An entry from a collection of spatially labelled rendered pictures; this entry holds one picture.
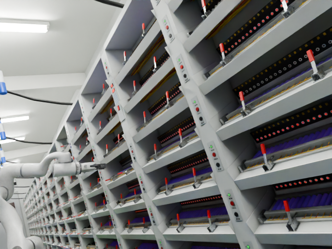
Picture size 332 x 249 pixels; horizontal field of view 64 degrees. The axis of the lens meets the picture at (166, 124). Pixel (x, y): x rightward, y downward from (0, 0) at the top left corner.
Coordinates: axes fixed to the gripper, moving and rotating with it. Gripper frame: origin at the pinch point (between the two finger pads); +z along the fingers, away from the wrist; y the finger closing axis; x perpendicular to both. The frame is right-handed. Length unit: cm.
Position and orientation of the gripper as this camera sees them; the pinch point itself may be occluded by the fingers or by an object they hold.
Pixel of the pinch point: (102, 166)
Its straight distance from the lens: 190.0
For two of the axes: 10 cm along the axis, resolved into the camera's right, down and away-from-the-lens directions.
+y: -5.0, 3.4, 8.0
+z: 8.5, 0.0, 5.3
